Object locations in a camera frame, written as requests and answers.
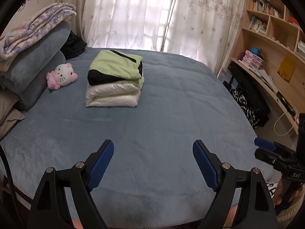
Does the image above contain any green and black hooded jacket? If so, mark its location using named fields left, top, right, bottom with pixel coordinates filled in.
left=87, top=50, right=144, bottom=87

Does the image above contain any black clothes pile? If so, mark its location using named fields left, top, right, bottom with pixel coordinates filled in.
left=60, top=31, right=87, bottom=60

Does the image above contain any right hand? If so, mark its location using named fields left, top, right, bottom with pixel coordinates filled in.
left=271, top=178, right=305, bottom=207

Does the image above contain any black zebra pattern bag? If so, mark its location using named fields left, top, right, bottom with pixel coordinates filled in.
left=229, top=62, right=270, bottom=129

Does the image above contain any yellow cloth on shelf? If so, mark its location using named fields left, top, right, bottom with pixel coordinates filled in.
left=278, top=56, right=296, bottom=82

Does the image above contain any white cardboard box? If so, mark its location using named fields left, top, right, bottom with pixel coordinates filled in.
left=218, top=68, right=234, bottom=85

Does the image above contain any pink drawer organizer box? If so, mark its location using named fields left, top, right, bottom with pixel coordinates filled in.
left=239, top=50, right=266, bottom=70

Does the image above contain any wooden curved bookshelf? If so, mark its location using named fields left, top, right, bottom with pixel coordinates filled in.
left=227, top=0, right=304, bottom=137

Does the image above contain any beige pillow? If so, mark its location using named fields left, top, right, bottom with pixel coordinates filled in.
left=0, top=91, right=25, bottom=139

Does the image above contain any blue fleece bed blanket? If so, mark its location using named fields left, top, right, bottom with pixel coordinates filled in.
left=1, top=48, right=272, bottom=228

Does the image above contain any pink white cat plush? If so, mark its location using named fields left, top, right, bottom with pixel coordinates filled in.
left=46, top=63, right=78, bottom=90

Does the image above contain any white puffer jacket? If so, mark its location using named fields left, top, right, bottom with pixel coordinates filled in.
left=85, top=77, right=144, bottom=108

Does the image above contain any folded blue grey duvet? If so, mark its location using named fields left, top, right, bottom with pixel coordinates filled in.
left=1, top=21, right=71, bottom=110

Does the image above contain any white floral curtain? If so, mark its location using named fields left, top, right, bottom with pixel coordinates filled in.
left=56, top=0, right=246, bottom=74

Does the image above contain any floral purple folded blanket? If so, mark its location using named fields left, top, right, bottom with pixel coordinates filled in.
left=1, top=3, right=76, bottom=72

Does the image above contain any white cable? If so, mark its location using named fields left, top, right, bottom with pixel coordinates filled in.
left=273, top=110, right=298, bottom=137

